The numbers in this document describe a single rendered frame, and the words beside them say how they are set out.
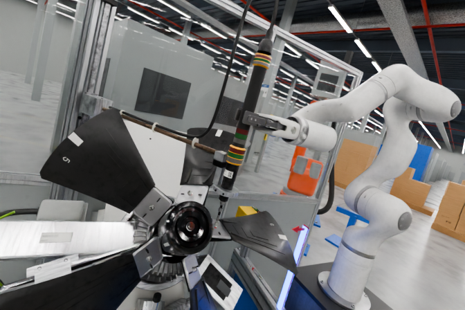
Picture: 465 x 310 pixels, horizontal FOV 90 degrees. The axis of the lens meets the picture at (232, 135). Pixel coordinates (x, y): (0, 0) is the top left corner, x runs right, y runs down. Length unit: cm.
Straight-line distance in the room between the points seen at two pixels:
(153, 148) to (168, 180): 14
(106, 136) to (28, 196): 80
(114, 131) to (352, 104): 67
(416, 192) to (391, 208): 870
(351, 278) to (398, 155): 47
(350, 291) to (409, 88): 74
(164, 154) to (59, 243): 42
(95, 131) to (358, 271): 96
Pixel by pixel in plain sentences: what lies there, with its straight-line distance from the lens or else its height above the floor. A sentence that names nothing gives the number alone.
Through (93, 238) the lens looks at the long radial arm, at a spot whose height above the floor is 111.
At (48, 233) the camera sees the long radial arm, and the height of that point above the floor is 112.
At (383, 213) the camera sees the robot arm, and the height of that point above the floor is 131.
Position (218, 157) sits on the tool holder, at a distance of 62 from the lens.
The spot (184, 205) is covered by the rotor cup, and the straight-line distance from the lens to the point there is 59.
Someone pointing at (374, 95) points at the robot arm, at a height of 167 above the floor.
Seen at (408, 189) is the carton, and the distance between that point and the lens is 965.
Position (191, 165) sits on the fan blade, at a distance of 73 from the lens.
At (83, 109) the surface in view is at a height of 136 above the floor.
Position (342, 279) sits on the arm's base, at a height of 102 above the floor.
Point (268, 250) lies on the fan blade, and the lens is 72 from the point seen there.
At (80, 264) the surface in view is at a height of 109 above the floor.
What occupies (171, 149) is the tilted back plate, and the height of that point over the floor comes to 129.
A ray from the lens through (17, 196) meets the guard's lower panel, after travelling 139.
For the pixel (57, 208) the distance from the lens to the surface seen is 76.
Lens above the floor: 151
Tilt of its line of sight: 6 degrees down
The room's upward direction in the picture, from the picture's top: 15 degrees clockwise
